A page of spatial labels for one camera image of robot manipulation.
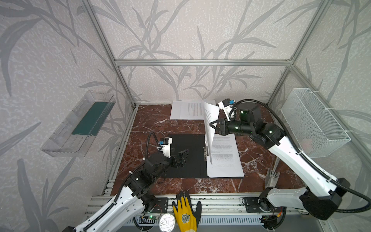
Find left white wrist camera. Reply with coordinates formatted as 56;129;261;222
157;137;173;158

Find clear plastic tray green base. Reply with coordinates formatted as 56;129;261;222
41;90;116;158

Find silver metal folder clip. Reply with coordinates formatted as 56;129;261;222
203;145;209;162

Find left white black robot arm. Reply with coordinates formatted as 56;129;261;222
64;137;189;232

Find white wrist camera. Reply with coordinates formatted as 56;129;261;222
157;137;173;158
218;99;237;121

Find white wire mesh basket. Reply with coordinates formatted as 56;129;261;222
281;88;351;158

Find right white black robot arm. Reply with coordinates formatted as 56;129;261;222
204;99;371;220

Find printed paper top back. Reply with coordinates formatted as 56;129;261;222
170;100;216;120

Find yellow black work glove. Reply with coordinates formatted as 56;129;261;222
172;191;202;232

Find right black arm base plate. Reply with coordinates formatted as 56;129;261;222
242;197;282;214

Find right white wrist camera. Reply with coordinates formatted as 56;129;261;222
218;99;237;121

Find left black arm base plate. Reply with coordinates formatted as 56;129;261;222
145;197;169;214

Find small green circuit board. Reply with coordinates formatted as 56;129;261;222
140;215;159;224

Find black folder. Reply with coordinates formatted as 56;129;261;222
162;133;244;179

